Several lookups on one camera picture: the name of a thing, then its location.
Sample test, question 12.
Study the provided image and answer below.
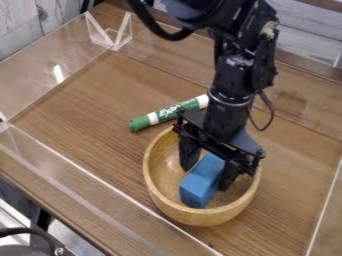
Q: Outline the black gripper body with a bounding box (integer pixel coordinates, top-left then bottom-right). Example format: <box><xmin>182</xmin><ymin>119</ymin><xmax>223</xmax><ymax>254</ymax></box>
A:
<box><xmin>172</xmin><ymin>91</ymin><xmax>266</xmax><ymax>176</ymax></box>

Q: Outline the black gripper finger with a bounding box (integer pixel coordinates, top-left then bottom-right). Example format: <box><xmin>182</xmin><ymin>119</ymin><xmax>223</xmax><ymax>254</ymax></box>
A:
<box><xmin>218</xmin><ymin>160</ymin><xmax>245</xmax><ymax>191</ymax></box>
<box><xmin>179</xmin><ymin>134</ymin><xmax>202</xmax><ymax>171</ymax></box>

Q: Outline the blue foam block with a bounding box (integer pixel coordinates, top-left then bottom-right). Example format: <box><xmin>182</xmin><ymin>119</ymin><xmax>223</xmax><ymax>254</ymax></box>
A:
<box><xmin>179</xmin><ymin>153</ymin><xmax>225</xmax><ymax>209</ymax></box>

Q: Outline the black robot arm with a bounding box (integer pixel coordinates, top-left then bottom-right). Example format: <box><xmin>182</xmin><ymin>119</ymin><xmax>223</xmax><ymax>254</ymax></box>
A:
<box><xmin>127</xmin><ymin>0</ymin><xmax>279</xmax><ymax>191</ymax></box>

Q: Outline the brown wooden bowl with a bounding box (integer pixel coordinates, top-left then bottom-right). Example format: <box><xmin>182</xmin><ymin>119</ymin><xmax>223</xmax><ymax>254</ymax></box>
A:
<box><xmin>143</xmin><ymin>128</ymin><xmax>262</xmax><ymax>227</ymax></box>

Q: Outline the green Expo marker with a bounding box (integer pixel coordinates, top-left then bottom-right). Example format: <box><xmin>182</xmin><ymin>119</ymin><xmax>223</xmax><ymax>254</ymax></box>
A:
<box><xmin>128</xmin><ymin>94</ymin><xmax>208</xmax><ymax>132</ymax></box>

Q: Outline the black metal table leg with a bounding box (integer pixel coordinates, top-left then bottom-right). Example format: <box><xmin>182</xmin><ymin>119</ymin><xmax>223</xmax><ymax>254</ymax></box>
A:
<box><xmin>36</xmin><ymin>209</ymin><xmax>52</xmax><ymax>231</ymax></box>

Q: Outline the clear acrylic corner bracket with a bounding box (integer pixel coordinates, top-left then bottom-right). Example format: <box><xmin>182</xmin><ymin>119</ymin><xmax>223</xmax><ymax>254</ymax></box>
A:
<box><xmin>84</xmin><ymin>12</ymin><xmax>132</xmax><ymax>52</ymax></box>

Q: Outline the clear acrylic barrier wall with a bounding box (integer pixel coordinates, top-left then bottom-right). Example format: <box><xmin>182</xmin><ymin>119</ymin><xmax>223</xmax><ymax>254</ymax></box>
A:
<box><xmin>0</xmin><ymin>113</ymin><xmax>223</xmax><ymax>256</ymax></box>

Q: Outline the black cable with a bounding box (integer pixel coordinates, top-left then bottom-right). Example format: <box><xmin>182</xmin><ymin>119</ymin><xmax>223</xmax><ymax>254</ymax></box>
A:
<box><xmin>0</xmin><ymin>225</ymin><xmax>55</xmax><ymax>256</ymax></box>

